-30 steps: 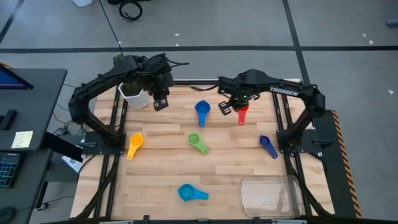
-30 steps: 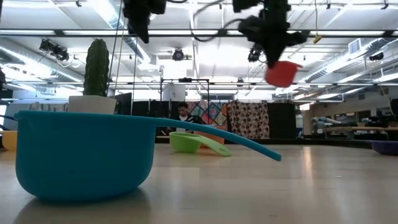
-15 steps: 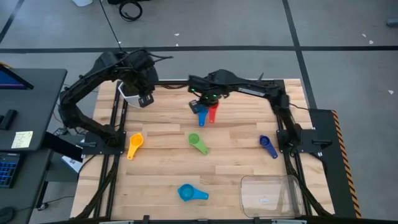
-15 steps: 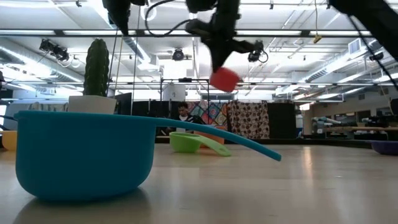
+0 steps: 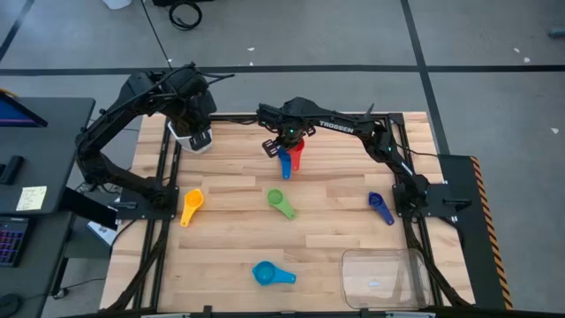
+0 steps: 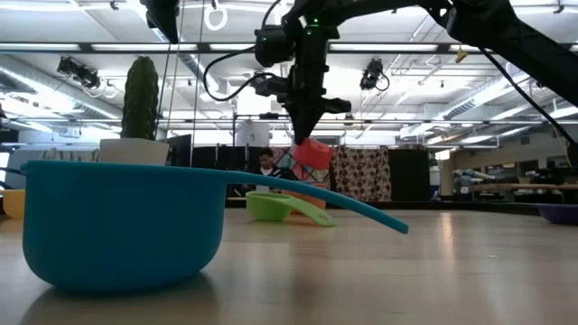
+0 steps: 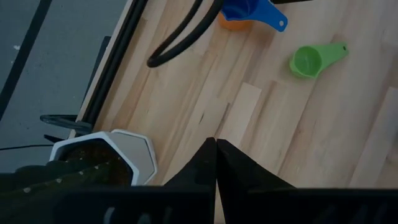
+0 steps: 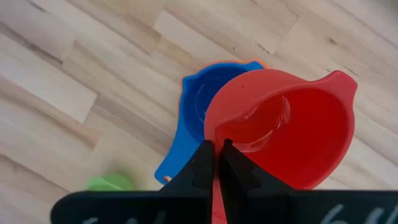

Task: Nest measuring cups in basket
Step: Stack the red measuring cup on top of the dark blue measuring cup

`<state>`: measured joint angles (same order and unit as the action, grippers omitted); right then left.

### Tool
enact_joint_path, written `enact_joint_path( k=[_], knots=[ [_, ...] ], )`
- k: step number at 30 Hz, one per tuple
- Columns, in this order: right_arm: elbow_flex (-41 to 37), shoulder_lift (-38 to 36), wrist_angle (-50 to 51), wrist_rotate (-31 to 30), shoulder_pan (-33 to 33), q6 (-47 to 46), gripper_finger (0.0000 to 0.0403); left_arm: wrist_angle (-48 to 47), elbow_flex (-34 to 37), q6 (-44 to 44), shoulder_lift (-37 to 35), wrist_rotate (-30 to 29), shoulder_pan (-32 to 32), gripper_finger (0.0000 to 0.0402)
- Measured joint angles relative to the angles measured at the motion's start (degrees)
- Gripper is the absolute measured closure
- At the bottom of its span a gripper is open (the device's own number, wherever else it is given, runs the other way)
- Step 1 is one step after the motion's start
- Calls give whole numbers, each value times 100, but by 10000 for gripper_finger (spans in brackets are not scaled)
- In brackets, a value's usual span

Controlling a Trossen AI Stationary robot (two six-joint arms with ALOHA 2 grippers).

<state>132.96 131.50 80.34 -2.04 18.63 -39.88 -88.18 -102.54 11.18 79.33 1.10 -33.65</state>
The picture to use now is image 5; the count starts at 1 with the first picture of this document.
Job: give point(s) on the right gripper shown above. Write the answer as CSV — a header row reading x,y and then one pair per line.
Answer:
x,y
293,134

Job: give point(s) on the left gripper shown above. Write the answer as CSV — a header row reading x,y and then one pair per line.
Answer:
x,y
198,112

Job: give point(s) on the red measuring cup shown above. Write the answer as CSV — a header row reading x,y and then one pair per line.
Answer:
x,y
296,159

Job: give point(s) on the royal blue measuring cup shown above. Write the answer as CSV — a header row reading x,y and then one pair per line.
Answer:
x,y
286,168

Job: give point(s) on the green measuring cup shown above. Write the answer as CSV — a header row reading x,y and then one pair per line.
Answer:
x,y
276,197

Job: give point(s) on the yellow measuring cup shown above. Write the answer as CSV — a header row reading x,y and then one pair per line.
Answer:
x,y
194,199

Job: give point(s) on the dark blue measuring cup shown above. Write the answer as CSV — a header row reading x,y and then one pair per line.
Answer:
x,y
375,201

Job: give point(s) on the teal measuring cup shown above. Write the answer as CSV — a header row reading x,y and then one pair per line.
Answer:
x,y
266,273

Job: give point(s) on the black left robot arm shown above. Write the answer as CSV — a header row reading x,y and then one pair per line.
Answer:
x,y
106,119

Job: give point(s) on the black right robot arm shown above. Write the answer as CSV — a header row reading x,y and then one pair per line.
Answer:
x,y
340,126

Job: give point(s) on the clear plastic basket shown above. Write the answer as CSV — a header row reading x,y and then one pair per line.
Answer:
x,y
384,282

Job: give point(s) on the white plant pot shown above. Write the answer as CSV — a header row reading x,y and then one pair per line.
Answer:
x,y
181,139

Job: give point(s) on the white round object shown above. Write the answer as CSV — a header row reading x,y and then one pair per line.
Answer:
x,y
117,3

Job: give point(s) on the black desk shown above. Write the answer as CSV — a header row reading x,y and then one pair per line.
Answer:
x,y
57,146

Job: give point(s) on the computer monitor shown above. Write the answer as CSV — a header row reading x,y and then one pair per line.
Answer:
x,y
13,115

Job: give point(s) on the yellow sticky note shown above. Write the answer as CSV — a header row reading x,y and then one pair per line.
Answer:
x,y
31,199

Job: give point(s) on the small black box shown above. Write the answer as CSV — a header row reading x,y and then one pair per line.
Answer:
x,y
11,170

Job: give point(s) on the black hazard-striped platform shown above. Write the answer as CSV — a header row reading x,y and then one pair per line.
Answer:
x,y
468,247

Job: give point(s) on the backlit keyboard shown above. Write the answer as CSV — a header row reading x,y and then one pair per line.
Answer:
x,y
11,243

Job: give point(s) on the black computer mouse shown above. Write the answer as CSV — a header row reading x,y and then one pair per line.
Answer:
x,y
8,305

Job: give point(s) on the small grey object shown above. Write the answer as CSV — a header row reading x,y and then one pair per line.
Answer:
x,y
557,32

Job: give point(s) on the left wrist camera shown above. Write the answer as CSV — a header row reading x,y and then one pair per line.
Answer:
x,y
201,139

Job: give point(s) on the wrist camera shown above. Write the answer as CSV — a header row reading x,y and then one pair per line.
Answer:
x,y
270,148
201,139

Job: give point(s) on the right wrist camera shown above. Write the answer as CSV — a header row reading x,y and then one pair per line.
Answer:
x,y
270,148

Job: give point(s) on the black aluminium table frame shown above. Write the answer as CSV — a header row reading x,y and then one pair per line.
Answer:
x,y
326,117

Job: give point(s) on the black frame bracket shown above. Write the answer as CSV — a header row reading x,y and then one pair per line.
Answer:
x,y
370,110

